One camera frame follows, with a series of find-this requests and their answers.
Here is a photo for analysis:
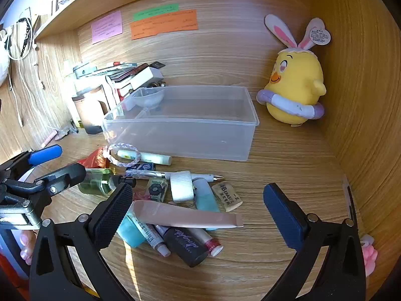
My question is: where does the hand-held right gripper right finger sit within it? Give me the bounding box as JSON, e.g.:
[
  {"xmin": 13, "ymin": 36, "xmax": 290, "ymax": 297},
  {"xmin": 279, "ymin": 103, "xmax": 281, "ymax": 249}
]
[{"xmin": 260, "ymin": 182, "xmax": 367, "ymax": 301}]

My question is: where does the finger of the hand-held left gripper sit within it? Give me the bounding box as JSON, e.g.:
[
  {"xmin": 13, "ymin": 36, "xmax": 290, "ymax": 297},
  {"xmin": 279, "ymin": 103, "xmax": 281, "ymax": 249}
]
[
  {"xmin": 0, "ymin": 163, "xmax": 87, "ymax": 206},
  {"xmin": 0, "ymin": 144, "xmax": 62, "ymax": 181}
]

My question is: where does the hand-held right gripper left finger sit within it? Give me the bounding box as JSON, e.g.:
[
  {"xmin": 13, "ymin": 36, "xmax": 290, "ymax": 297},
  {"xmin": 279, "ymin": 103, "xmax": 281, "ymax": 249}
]
[{"xmin": 29, "ymin": 182, "xmax": 138, "ymax": 301}]

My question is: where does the green pump bottle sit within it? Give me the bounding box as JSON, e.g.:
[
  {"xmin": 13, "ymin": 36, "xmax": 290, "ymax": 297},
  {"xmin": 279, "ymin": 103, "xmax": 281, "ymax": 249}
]
[{"xmin": 78, "ymin": 168, "xmax": 137, "ymax": 196}]

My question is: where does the red packet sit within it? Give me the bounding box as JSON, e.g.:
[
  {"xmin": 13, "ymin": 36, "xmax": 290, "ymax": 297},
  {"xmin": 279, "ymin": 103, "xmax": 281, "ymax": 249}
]
[{"xmin": 78, "ymin": 147, "xmax": 111, "ymax": 168}]

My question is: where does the white purple braided bracelet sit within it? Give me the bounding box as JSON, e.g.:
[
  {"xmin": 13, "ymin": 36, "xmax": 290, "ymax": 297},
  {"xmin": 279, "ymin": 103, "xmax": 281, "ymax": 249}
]
[{"xmin": 107, "ymin": 142, "xmax": 142, "ymax": 167}]

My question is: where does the beige eraser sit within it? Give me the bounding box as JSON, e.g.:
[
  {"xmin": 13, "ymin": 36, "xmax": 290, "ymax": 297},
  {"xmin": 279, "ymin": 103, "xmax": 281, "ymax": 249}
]
[{"xmin": 211, "ymin": 180, "xmax": 243, "ymax": 211}]

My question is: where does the pink nail file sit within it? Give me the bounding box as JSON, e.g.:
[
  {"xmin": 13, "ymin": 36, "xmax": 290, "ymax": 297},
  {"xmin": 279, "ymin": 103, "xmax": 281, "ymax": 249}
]
[{"xmin": 132, "ymin": 201, "xmax": 244, "ymax": 229}]

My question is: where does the red white lip tube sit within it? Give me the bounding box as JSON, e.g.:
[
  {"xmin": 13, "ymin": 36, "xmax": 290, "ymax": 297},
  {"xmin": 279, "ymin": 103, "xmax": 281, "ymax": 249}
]
[{"xmin": 188, "ymin": 227, "xmax": 225, "ymax": 257}]

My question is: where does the light teal tube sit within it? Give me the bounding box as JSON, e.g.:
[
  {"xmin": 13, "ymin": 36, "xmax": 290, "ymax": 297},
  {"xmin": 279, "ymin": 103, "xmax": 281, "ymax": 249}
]
[{"xmin": 192, "ymin": 178, "xmax": 221, "ymax": 213}]

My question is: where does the black spray bottle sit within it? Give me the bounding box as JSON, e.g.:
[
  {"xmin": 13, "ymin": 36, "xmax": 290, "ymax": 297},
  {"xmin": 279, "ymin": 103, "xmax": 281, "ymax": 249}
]
[{"xmin": 163, "ymin": 226, "xmax": 210, "ymax": 268}]

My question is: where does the clear plastic storage box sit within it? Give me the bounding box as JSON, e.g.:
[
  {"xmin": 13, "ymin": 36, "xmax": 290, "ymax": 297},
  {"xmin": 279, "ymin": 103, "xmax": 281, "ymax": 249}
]
[{"xmin": 101, "ymin": 85, "xmax": 260, "ymax": 162}]

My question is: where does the person's left hand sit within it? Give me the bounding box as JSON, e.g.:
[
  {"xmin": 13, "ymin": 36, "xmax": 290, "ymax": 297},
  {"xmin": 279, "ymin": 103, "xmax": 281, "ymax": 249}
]
[{"xmin": 19, "ymin": 230, "xmax": 40, "ymax": 265}]

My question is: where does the teal flat item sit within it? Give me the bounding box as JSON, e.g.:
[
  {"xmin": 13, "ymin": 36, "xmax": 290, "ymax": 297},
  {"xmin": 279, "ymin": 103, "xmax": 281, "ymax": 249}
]
[{"xmin": 117, "ymin": 213, "xmax": 148, "ymax": 249}]

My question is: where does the person's red clothing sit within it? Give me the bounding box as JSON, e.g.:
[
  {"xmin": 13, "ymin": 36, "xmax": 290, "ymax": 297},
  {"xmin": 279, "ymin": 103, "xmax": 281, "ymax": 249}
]
[{"xmin": 0, "ymin": 252, "xmax": 30, "ymax": 289}]

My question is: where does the small blue packet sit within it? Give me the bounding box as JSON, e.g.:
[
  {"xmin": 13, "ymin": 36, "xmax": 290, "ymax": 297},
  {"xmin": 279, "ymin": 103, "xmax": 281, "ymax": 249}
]
[{"xmin": 130, "ymin": 162, "xmax": 156, "ymax": 172}]

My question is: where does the clear barrel pen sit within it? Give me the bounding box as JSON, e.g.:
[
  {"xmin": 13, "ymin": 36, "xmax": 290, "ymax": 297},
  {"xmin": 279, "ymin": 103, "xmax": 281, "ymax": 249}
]
[{"xmin": 125, "ymin": 169, "xmax": 224, "ymax": 182}]

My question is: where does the white green tube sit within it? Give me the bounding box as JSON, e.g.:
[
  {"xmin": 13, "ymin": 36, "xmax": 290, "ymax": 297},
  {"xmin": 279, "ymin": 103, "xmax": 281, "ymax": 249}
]
[{"xmin": 117, "ymin": 149, "xmax": 173, "ymax": 166}]

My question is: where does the dark thin stick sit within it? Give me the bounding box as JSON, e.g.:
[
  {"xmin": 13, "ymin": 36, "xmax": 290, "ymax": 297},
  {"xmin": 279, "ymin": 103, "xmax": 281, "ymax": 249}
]
[{"xmin": 343, "ymin": 176, "xmax": 358, "ymax": 223}]

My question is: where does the teal tin box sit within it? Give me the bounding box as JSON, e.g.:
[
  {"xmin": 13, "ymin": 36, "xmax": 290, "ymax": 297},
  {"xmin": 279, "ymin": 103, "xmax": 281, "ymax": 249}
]
[{"xmin": 73, "ymin": 63, "xmax": 97, "ymax": 79}]

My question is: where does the pink plush paw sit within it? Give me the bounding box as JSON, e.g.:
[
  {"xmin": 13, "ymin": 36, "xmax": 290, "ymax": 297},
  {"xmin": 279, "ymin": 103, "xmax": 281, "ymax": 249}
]
[{"xmin": 360, "ymin": 235, "xmax": 378, "ymax": 275}]

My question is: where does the white plush toy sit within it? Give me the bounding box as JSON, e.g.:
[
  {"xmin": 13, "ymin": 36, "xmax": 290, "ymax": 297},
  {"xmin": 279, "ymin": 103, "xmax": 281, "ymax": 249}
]
[{"xmin": 0, "ymin": 28, "xmax": 11, "ymax": 85}]

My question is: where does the stack of cards and booklets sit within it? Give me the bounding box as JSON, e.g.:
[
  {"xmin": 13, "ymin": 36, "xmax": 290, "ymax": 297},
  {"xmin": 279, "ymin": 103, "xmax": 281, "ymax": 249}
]
[{"xmin": 94, "ymin": 61, "xmax": 165, "ymax": 84}]

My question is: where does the white cardboard box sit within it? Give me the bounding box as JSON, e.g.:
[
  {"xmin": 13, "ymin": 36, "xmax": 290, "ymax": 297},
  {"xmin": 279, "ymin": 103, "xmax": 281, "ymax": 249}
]
[{"xmin": 127, "ymin": 67, "xmax": 165, "ymax": 91}]

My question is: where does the pink sticky note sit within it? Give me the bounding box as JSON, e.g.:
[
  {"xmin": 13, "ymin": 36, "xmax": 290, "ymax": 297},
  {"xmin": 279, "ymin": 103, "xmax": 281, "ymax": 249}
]
[{"xmin": 91, "ymin": 10, "xmax": 123, "ymax": 45}]

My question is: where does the yellow chick plush toy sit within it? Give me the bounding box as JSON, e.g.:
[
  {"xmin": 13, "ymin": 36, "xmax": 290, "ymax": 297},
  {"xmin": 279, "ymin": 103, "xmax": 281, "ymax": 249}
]
[{"xmin": 256, "ymin": 14, "xmax": 333, "ymax": 127}]

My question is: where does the orange sticky note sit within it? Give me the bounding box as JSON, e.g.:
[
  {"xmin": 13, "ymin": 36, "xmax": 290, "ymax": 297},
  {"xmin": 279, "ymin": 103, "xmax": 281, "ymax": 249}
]
[{"xmin": 130, "ymin": 9, "xmax": 198, "ymax": 40}]

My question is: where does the green sticky note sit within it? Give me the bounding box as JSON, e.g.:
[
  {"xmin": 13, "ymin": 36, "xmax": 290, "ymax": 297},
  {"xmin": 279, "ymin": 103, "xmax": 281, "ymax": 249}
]
[{"xmin": 132, "ymin": 3, "xmax": 179, "ymax": 21}]

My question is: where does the white hanging cable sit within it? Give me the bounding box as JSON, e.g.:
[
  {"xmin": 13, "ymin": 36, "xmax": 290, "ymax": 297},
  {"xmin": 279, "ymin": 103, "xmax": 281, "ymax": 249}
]
[{"xmin": 6, "ymin": 16, "xmax": 44, "ymax": 127}]

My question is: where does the black hanging chain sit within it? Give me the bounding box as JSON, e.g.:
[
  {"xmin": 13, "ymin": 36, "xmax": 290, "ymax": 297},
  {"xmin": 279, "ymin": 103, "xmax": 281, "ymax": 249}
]
[{"xmin": 16, "ymin": 17, "xmax": 34, "ymax": 59}]

